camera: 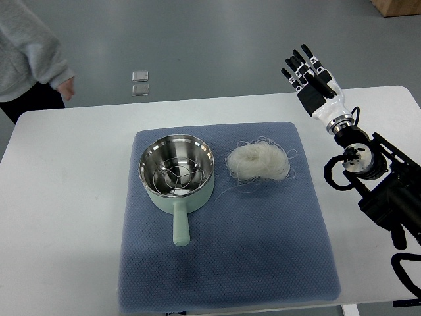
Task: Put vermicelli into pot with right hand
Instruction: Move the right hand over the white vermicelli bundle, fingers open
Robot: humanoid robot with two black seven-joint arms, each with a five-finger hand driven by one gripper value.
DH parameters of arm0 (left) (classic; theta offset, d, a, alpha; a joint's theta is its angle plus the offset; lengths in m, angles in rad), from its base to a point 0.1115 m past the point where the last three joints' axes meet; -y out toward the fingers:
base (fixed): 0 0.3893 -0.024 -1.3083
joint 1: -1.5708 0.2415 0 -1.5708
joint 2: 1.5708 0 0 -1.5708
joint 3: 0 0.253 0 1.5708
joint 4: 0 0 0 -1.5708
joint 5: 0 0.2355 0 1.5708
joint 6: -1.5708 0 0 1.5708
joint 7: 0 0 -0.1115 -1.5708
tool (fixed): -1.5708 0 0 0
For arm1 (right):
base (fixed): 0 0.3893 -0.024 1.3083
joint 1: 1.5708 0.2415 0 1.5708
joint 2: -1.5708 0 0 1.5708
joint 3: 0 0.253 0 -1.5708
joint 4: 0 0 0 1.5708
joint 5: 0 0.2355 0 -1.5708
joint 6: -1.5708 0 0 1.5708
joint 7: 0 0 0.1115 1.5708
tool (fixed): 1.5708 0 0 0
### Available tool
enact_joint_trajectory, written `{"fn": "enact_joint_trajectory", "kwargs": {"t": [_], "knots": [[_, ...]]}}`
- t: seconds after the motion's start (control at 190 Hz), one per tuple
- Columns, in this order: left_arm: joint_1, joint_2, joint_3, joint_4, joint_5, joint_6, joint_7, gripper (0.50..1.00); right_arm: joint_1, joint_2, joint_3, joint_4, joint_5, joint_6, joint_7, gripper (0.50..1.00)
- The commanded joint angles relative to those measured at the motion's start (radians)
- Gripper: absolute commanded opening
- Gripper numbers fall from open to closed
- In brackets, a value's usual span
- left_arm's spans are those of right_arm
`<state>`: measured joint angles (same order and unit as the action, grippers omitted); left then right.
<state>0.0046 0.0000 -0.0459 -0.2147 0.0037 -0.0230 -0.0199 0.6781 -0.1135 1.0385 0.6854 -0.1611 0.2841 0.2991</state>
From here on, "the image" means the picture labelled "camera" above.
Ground person's bare hand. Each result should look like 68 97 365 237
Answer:
57 77 75 101

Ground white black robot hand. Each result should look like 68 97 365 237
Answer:
281 44 355 135

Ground white vermicelli bundle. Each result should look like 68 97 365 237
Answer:
216 136 298 199

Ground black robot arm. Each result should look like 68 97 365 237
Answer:
324 107 420 307

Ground mint green steel pot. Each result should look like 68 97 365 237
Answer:
139 134 214 246

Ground person in grey sweatshirt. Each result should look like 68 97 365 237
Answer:
1 1 75 124

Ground upper silver floor plate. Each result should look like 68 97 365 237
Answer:
132 70 149 82

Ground wooden box corner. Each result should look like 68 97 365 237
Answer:
370 0 420 18

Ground blue textured mat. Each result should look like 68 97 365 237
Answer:
118 122 341 314

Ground black cable loop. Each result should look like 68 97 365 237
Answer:
324 155 355 192

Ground wire steaming rack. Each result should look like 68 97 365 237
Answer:
151 157 209 196

